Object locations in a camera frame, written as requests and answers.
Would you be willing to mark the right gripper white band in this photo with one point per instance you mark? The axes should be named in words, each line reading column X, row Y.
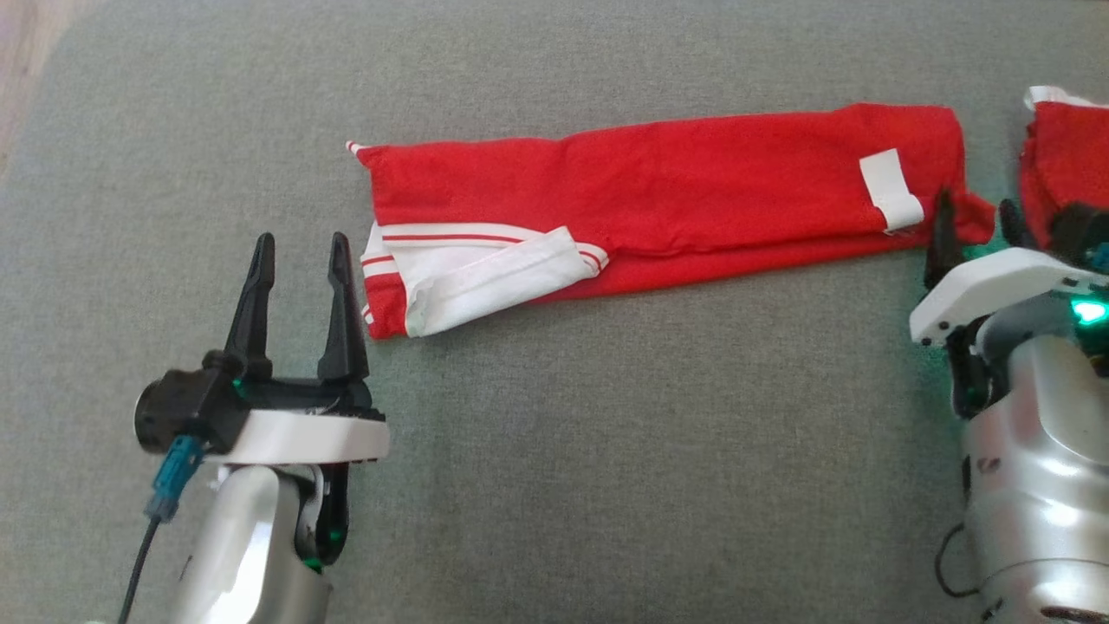
column 996, row 282

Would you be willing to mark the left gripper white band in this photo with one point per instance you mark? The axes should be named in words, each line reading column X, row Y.
column 312, row 438

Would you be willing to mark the red shorts with white stripe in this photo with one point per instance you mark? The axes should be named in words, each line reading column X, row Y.
column 1066, row 156

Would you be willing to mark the red Bulls 23 jersey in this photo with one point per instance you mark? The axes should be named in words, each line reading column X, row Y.
column 693, row 191

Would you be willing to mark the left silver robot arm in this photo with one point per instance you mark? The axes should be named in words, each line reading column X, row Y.
column 234, row 555

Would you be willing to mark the grey fabric sofa seat cushion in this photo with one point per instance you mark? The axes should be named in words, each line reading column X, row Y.
column 606, row 477

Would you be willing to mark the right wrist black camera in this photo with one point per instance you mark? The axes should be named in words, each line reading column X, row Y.
column 1074, row 230

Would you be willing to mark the wrist black camera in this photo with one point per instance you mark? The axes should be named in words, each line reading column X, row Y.
column 1074, row 230
column 186, row 407

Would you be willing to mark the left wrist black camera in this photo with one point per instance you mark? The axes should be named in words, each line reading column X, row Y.
column 186, row 407

